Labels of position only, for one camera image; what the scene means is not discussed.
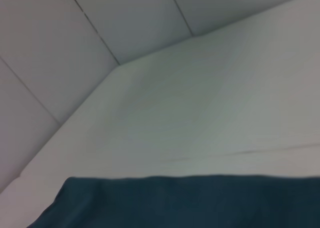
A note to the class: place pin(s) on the blue t-shirt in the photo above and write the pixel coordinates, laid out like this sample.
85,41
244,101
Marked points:
175,203

